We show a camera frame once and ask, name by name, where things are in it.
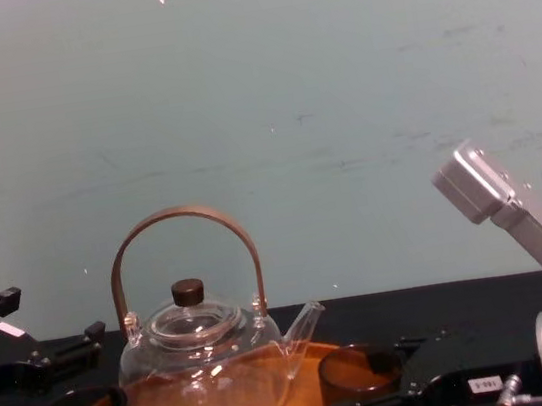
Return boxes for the clear glass teapot brown handle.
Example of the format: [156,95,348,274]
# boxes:
[94,188,340,406]

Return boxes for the black table cloth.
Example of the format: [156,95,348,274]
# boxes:
[0,267,542,406]

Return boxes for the thin cable with silver plug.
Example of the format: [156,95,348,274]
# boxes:
[492,369,542,406]

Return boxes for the glass teapot lid dark knob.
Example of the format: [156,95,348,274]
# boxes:
[137,270,247,357]

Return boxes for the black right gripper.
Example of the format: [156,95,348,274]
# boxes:
[320,317,542,406]

